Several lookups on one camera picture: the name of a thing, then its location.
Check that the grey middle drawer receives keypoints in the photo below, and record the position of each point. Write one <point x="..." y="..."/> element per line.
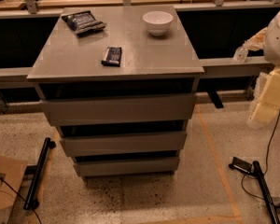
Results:
<point x="123" y="143"/>

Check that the cardboard box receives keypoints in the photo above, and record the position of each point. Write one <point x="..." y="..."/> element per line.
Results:
<point x="11" y="175"/>

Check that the grey drawer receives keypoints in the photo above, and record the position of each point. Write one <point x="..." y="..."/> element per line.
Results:
<point x="101" y="168"/>
<point x="123" y="143"/>
<point x="119" y="109"/>

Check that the grey top drawer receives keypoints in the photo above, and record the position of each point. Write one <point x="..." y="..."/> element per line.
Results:
<point x="119" y="109"/>

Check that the grey drawer cabinet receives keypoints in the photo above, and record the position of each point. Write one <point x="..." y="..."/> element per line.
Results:
<point x="124" y="29"/>

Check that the white bowl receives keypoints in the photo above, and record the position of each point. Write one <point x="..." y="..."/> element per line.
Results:
<point x="157" y="22"/>

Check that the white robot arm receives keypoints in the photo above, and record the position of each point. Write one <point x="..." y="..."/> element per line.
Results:
<point x="267" y="39"/>

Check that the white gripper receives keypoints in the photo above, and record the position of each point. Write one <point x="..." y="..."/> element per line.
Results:
<point x="278" y="39"/>

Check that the blue chip bag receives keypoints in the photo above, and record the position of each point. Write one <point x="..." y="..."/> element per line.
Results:
<point x="83" y="22"/>

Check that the grey metal rail shelf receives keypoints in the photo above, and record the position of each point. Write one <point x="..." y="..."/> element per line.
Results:
<point x="25" y="77"/>

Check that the dark snack bar packet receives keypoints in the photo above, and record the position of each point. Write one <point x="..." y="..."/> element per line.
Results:
<point x="112" y="57"/>

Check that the black bar stand left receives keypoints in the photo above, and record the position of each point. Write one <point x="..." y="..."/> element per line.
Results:
<point x="35" y="171"/>

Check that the grey bottom drawer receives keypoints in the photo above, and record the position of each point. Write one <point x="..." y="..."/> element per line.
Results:
<point x="101" y="168"/>

